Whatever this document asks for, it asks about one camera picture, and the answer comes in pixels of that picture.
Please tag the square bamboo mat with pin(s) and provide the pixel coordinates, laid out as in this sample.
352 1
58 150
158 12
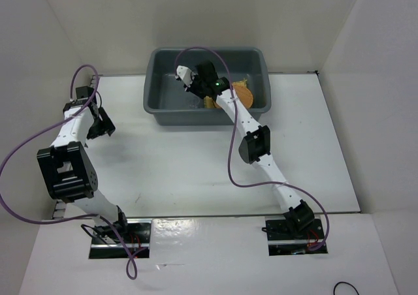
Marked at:
210 103

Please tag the round orange woven tray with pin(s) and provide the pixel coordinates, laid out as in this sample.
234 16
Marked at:
244 94

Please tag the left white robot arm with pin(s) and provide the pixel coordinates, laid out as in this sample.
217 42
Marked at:
68 172

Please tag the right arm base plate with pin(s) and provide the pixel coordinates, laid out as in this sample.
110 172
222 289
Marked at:
281 242

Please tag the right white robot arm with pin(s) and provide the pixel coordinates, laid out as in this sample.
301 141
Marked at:
254 148

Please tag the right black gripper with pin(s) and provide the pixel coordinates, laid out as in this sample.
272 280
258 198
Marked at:
191 89

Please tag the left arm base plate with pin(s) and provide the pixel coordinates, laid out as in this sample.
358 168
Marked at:
137 238

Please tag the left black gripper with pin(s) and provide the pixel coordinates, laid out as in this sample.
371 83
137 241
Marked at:
106 126

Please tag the clear plastic cup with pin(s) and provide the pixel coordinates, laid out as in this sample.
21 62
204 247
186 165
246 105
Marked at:
194 103

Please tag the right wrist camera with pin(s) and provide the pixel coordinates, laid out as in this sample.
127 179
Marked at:
185 75

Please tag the grey plastic bin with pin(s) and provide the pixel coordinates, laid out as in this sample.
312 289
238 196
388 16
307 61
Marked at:
165 98

